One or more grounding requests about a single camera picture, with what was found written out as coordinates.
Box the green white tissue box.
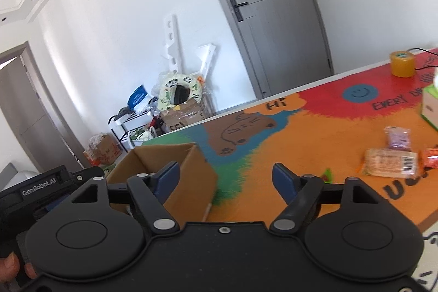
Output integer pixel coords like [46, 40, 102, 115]
[421, 71, 438, 133]

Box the person's left hand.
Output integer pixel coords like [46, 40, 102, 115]
[0, 251, 38, 292]

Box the colourful printed table mat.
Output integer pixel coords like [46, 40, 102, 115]
[141, 47, 438, 292]

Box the purple snack packet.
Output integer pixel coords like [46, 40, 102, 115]
[384, 127, 411, 152]

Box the blue plastic bag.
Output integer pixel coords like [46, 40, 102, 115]
[127, 83, 150, 108]

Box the orange snack packet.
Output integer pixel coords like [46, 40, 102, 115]
[419, 147, 438, 171]

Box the black door handle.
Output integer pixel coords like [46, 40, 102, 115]
[228, 0, 249, 22]

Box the grey brown side door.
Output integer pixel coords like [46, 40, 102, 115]
[0, 42, 83, 177]

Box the brown cardboard box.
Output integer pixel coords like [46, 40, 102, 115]
[106, 142, 219, 223]

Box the black metal rack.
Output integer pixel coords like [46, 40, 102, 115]
[108, 106, 162, 153]

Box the long white foam board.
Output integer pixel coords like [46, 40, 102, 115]
[160, 13, 184, 74]

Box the brown biscuit packet white label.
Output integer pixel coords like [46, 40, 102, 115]
[362, 148, 419, 178]

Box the black cable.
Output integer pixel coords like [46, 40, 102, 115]
[407, 47, 438, 71]

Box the short white foam board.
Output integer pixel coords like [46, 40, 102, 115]
[195, 42, 217, 81]

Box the yellow tape roll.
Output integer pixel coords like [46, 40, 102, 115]
[390, 50, 417, 78]

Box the orange print carton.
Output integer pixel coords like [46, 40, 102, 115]
[83, 132, 124, 166]

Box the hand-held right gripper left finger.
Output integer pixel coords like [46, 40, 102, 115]
[68, 161, 181, 235]

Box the open cardboard box with clutter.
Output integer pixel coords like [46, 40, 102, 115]
[160, 100, 206, 134]

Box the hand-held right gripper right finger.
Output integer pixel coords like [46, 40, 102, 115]
[270, 163, 386, 233]

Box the panda print toilet seat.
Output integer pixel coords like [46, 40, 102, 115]
[158, 73, 203, 113]

